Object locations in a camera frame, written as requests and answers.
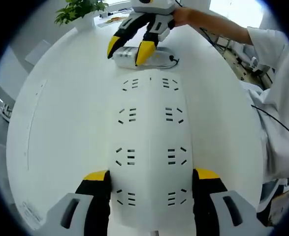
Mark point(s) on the clear plastic bag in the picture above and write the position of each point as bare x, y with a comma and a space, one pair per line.
124, 60

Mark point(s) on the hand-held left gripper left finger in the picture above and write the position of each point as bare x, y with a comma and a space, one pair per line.
95, 196

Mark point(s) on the person in white coat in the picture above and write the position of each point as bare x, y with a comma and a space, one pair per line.
282, 98

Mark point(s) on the person's right hand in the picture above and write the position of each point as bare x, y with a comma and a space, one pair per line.
181, 15

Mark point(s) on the white power strip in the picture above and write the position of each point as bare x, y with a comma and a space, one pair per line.
150, 135

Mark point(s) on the yellow flat item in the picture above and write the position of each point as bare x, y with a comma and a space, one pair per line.
113, 19

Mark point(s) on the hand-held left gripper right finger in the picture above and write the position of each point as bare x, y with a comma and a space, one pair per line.
208, 196

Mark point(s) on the green potted plant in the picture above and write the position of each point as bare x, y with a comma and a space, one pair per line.
80, 6

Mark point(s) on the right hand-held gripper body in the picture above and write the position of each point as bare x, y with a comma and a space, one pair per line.
154, 8

